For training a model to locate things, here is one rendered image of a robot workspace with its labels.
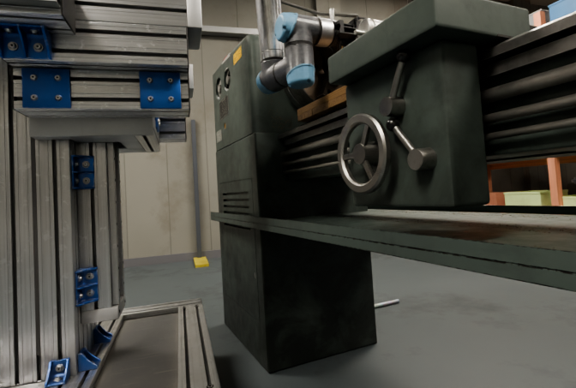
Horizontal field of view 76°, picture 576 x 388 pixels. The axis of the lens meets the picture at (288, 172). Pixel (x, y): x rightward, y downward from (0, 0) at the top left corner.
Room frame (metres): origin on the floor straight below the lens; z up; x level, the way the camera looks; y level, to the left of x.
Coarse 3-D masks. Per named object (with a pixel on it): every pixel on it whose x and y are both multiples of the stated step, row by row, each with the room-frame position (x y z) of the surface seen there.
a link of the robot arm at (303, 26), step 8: (280, 16) 0.94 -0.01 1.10; (288, 16) 0.93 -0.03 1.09; (296, 16) 0.94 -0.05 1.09; (304, 16) 0.95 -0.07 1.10; (312, 16) 0.97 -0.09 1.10; (280, 24) 0.95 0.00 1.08; (288, 24) 0.93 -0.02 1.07; (296, 24) 0.94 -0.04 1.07; (304, 24) 0.95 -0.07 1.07; (312, 24) 0.96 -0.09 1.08; (320, 24) 0.97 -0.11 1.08; (280, 32) 0.95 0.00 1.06; (288, 32) 0.94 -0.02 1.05; (296, 32) 0.94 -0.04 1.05; (304, 32) 0.95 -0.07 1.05; (312, 32) 0.96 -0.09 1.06; (320, 32) 0.97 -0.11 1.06; (280, 40) 0.96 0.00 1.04; (288, 40) 0.96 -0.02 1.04; (296, 40) 1.02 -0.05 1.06; (312, 40) 0.97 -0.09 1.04
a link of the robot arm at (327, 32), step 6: (324, 18) 0.99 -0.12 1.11; (324, 24) 0.97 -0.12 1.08; (330, 24) 0.98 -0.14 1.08; (324, 30) 0.97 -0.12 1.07; (330, 30) 0.98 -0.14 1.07; (324, 36) 0.98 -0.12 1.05; (330, 36) 0.99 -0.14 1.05; (318, 42) 0.99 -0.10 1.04; (324, 42) 1.00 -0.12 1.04; (330, 42) 1.00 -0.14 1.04
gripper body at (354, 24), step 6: (354, 18) 1.01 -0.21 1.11; (360, 18) 1.01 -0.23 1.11; (336, 24) 0.99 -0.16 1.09; (342, 24) 0.98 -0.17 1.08; (348, 24) 1.01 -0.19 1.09; (354, 24) 1.01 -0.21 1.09; (336, 30) 1.03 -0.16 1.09; (342, 30) 0.98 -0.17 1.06; (348, 30) 1.01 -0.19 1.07; (354, 30) 1.01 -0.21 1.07; (336, 36) 1.00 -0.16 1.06; (342, 36) 1.00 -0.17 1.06; (348, 36) 1.01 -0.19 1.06; (354, 36) 1.01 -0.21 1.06; (336, 42) 1.01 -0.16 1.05; (342, 42) 1.05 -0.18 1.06; (348, 42) 1.05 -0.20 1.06
